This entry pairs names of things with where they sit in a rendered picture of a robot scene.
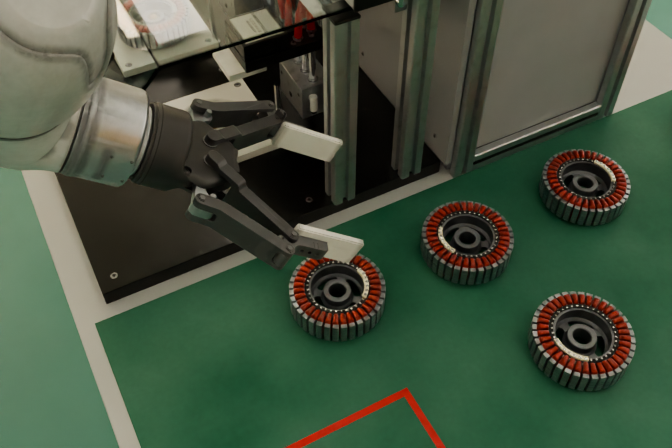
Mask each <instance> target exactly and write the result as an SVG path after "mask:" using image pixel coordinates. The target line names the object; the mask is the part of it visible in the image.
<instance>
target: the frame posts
mask: <svg viewBox="0 0 672 448"><path fill-rule="evenodd" d="M439 9H440V0H407V9H406V10H403V13H402V27H401V40H400V53H399V66H398V80H397V93H396V106H395V119H394V133H393V146H392V159H391V167H392V168H393V169H394V170H397V169H398V175H399V177H400V178H401V179H405V178H407V177H409V172H410V171H411V172H412V173H413V174H414V175H415V174H417V173H420V171H421V163H422V154H423V146H424V137H425V128H426V120H427V111H428V103H429V94H430V86H431V77H432V69H433V60H434V51H435V43H436V34H437V26H438V17H439ZM360 18H361V15H360V14H359V13H358V12H354V10H350V11H347V12H343V13H340V14H337V15H334V16H331V17H327V18H324V19H322V25H323V89H324V134H325V135H328V136H331V137H334V138H338V139H341V140H342V141H343V145H342V147H341V148H340V149H339V151H338V152H337V153H336V155H335V156H334V157H333V159H332V160H331V162H327V161H325V192H326V193H327V195H328V196H330V195H331V201H332V202H333V204H334V205H339V204H341V203H343V198H344V197H346V198H347V200H348V201H349V200H351V199H354V198H355V181H356V145H357V108H358V72H359V35H360Z"/></svg>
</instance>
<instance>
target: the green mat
mask: <svg viewBox="0 0 672 448"><path fill-rule="evenodd" d="M571 149H576V150H578V149H583V151H585V150H590V152H591V153H592V151H594V152H598V153H597V156H598V154H599V153H601V154H603V155H605V156H604V157H606V156H607V157H609V158H611V160H614V161H615V162H616V163H617V165H618V164H619V165H620V166H621V167H622V168H621V169H624V171H625V172H626V173H625V174H627V175H628V179H629V180H630V186H631V188H630V194H629V196H628V198H627V201H626V203H625V206H624V208H623V210H622V212H621V213H620V215H619V216H618V217H616V218H615V219H614V220H611V222H608V223H606V222H605V224H602V225H599V223H598V225H596V226H592V224H591V225H590V226H585V224H584V223H583V225H578V224H577V220H576V222H575V224H574V223H571V222H570V218H569V220H568V221H566V220H564V219H562V218H563V217H561V218H560V217H558V216H557V215H556V213H555V214H554V213H552V212H551V211H550V210H551V208H550V209H548V208H547V207H546V204H544V203H543V201H542V199H541V197H540V193H539V183H540V179H541V176H542V172H543V169H544V166H545V164H546V162H547V161H548V160H549V159H550V158H551V157H553V156H554V155H555V154H557V155H558V153H559V152H563V153H564V151H565V150H569V151H570V150H571ZM453 201H458V202H459V203H460V201H466V205H467V201H473V206H474V204H475V202H478V203H481V205H480V207H481V206H482V204H484V205H487V206H488V208H489V207H491V208H493V209H495V210H494V212H495V211H498V212H499V213H500V216H503V217H504V218H505V221H508V223H509V224H510V225H509V226H511V228H512V232H513V235H514V244H513V249H512V253H511V257H510V260H509V263H508V266H507V267H506V268H505V270H504V272H503V273H501V275H500V276H498V277H497V278H496V277H495V279H494V280H492V281H490V280H489V282H487V283H483V282H482V283H481V284H479V285H475V283H474V284H473V285H467V280H466V284H465V285H462V284H459V283H460V281H459V280H460V279H459V280H458V283H453V282H452V278H451V279H450V281H447V280H445V279H444V276H443V277H442V278H441V277H440V276H438V275H437V274H438V272H437V273H434V272H433V271H432V268H429V267H428V266H427V263H425V261H424V259H423V258H424V257H422V254H421V249H420V243H421V235H422V228H423V224H424V221H425V219H426V217H427V216H429V214H430V212H432V211H434V209H435V208H437V207H438V208H439V206H440V205H443V204H444V205H445V204H446V203H448V202H451V203H452V202H453ZM488 208H487V209H488ZM326 231H330V232H334V233H338V234H342V235H346V236H350V237H353V238H357V239H361V240H363V243H364V246H363V247H362V248H361V249H360V250H359V252H358V253H357V255H359V254H362V255H364V259H365V258H366V257H367V258H369V259H370V260H371V262H374V263H375V264H376V267H378V268H379V269H380V273H382V275H383V277H384V278H383V279H384V280H385V286H386V292H385V304H384V310H383V314H382V316H381V318H380V320H379V321H378V323H377V324H376V323H375V326H374V327H373V328H372V329H370V330H369V332H367V333H366V334H364V333H363V335H362V336H360V337H358V338H357V336H356V335H355V339H352V340H349V337H348V336H347V341H341V338H340V336H339V341H338V342H336V341H332V337H331V339H330V341H327V340H324V336H323V338H322V339H319V338H317V337H316V334H315V336H312V335H310V334H309V331H308V332H306V331H305V330H303V326H302V327H300V326H299V325H298V323H297V321H296V320H295V319H294V315H292V312H291V307H290V296H289V283H290V279H291V277H292V274H293V272H294V270H296V267H297V266H298V265H301V262H302V261H303V260H306V258H307V257H303V256H299V255H294V254H293V256H292V257H291V258H290V259H289V261H288V262H287V263H286V265H285V266H284V267H283V268H282V269H281V270H276V269H274V268H273V267H271V266H270V265H268V264H266V263H265V262H263V261H262V260H260V259H259V258H255V259H253V260H250V261H248V262H246V263H243V264H241V265H238V266H236V267H233V268H231V269H228V270H226V271H223V272H221V273H218V274H216V275H213V276H211V277H209V278H206V279H204V280H201V281H199V282H196V283H194V284H191V285H189V286H186V287H184V288H181V289H179V290H176V291H174V292H171V293H169V294H167V295H164V296H162V297H159V298H157V299H154V300H152V301H149V302H147V303H144V304H142V305H139V306H137V307H134V308H132V309H129V310H127V311H125V312H122V313H120V314H117V315H115V316H112V317H110V318H107V319H105V320H102V321H100V322H97V323H95V326H96V329H97V331H98V334H99V337H100V339H101V342H102V345H103V347H104V350H105V353H106V355H107V358H108V361H109V363H110V366H111V369H112V371H113V374H114V377H115V379H116V382H117V385H118V387H119V390H120V393H121V395H122V398H123V401H124V404H125V406H126V409H127V412H128V414H129V417H130V420H131V422H132V425H133V428H134V430H135V433H136V436H137V438H138V441H139V444H140V446H141V448H285V447H287V446H289V445H291V444H293V443H295V442H297V441H299V440H301V439H303V438H305V437H307V436H309V435H311V434H313V433H315V432H317V431H319V430H321V429H323V428H326V427H328V426H330V425H332V424H334V423H336V422H338V421H340V420H342V419H344V418H346V417H348V416H350V415H352V414H354V413H356V412H358V411H360V410H362V409H364V408H366V407H368V406H370V405H372V404H374V403H376V402H378V401H380V400H382V399H384V398H386V397H388V396H390V395H392V394H394V393H396V392H398V391H401V390H403V389H405V388H408V390H409V391H410V393H411V395H412V396H413V398H414V399H415V401H416V402H417V404H418V405H419V407H420V408H421V410H422V412H423V413H424V415H425V416H426V418H427V419H428V421H429V422H430V424H431V426H432V427H433V429H434V430H435V432H436V433H437V435H438V436H439V438H440V439H441V441H442V443H443V444H444V446H445V447H446V448H672V90H670V91H668V92H665V93H663V94H660V95H658V96H655V97H653V98H650V99H648V100H646V101H643V102H641V103H638V104H636V105H633V106H631V107H628V108H626V109H623V110H621V111H618V112H616V113H613V114H611V115H609V116H606V117H604V118H601V119H599V120H596V121H594V122H591V123H589V124H586V125H584V126H581V127H579V128H576V129H574V130H571V131H569V132H567V133H564V134H562V135H559V136H557V137H554V138H552V139H549V140H547V141H544V142H542V143H539V144H537V145H534V146H532V147H529V148H527V149H525V150H522V151H520V152H517V153H515V154H512V155H510V156H507V157H505V158H502V159H500V160H497V161H495V162H492V163H490V164H488V165H485V166H483V167H480V168H478V169H475V170H473V171H470V172H468V173H465V174H463V175H460V176H458V177H455V178H453V179H450V180H448V181H446V182H443V183H441V184H438V185H436V186H433V187H431V188H428V189H426V190H423V191H421V192H418V193H416V194H413V195H411V196H409V197H406V198H404V199H401V200H399V201H396V202H394V203H391V204H389V205H386V206H384V207H381V208H379V209H376V210H374V211H371V212H369V213H367V214H364V215H362V216H359V217H357V218H354V219H352V220H349V221H347V222H344V223H342V224H339V225H337V226H334V227H332V228H329V229H327V230H326ZM571 291H575V292H576V294H577V293H578V292H584V295H585V296H586V293H589V294H593V296H592V297H593V299H594V297H595V296H598V297H600V298H601V300H600V303H601V301H602V300H603V299H604V300H606V301H608V302H609V304H608V305H610V304H612V305H614V306H615V307H616V309H615V310H618V309H619V310H620V311H621V312H622V313H623V314H622V316H625V317H626V318H627V320H628V321H627V323H630V325H631V327H632V328H631V330H633V332H634V337H635V341H636V343H635V345H636V347H635V351H634V356H633V358H632V360H631V362H630V364H629V366H628V367H627V369H626V371H625V373H624V375H623V376H622V377H621V378H620V379H619V380H618V381H616V383H615V384H613V385H612V386H610V385H609V387H608V388H605V389H603V388H601V390H597V391H595V390H594V388H593V390H592V391H586V390H585V388H584V390H583V391H579V390H577V387H575V389H571V388H568V382H567V384H566V386H562V385H560V384H559V382H560V379H561V378H560V379H559V380H558V381H557V382H555V381H553V380H552V379H551V377H552V375H553V374H552V375H551V376H550V377H548V376H547V375H545V374H544V371H545V369H544V370H543V371H541V370H540V368H539V367H538V364H539V363H538V364H536V363H535V362H534V360H533V358H534V357H532V356H531V354H530V350H531V349H530V350H529V347H528V343H529V342H528V332H529V328H530V325H531V322H532V320H533V317H534V314H535V312H536V310H537V308H538V307H539V305H541V304H542V302H543V301H545V300H547V298H549V297H551V296H553V297H554V295H555V294H558V293H560V295H561V293H562V292H568V294H569V292H571ZM593 299H592V300H593ZM302 448H437V447H436V445H435V444H434V442H433V441H432V439H431V437H430V436H429V434H428V433H427V431H426V430H425V428H424V426H423V425H422V423H421V422H420V420H419V419H418V417H417V415H416V414H415V412H414V411H413V409H412V408H411V406H410V404H409V403H408V401H407V400H406V398H405V397H402V398H400V399H398V400H396V401H394V402H392V403H390V404H388V405H386V406H384V407H382V408H380V409H378V410H376V411H374V412H372V413H370V414H368V415H366V416H364V417H362V418H360V419H358V420H356V421H354V422H352V423H350V424H348V425H346V426H344V427H342V428H340V429H338V430H336V431H334V432H332V433H330V434H328V435H326V436H324V437H322V438H320V439H318V440H316V441H314V442H312V443H310V444H308V445H306V446H304V447H302Z"/></svg>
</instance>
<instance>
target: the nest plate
mask: <svg viewBox="0 0 672 448"><path fill-rule="evenodd" d="M195 98H198V99H202V100H206V101H211V102H236V101H257V99H256V98H255V96H254V95H253V93H252V92H251V91H250V89H249V88H248V86H247V85H246V83H245V82H244V80H243V79H239V80H236V81H233V82H228V83H225V84H222V85H219V86H215V87H212V88H209V89H206V90H203V91H200V92H197V93H194V94H191V95H188V96H185V97H182V98H179V99H175V100H172V101H169V102H166V103H163V104H165V105H169V106H172V107H175V108H178V109H182V110H185V111H187V110H188V109H189V107H190V105H191V103H192V101H193V100H194V99H195ZM273 137H274V136H273ZM273 137H272V138H270V139H267V140H265V141H262V142H259V143H257V144H254V145H251V146H249V147H246V148H243V149H240V150H238V157H237V162H238V163H239V162H242V161H245V160H248V159H250V158H253V157H256V156H259V155H261V154H264V153H267V152H270V151H272V150H275V149H278V148H280V147H277V146H274V145H272V142H271V140H272V139H273Z"/></svg>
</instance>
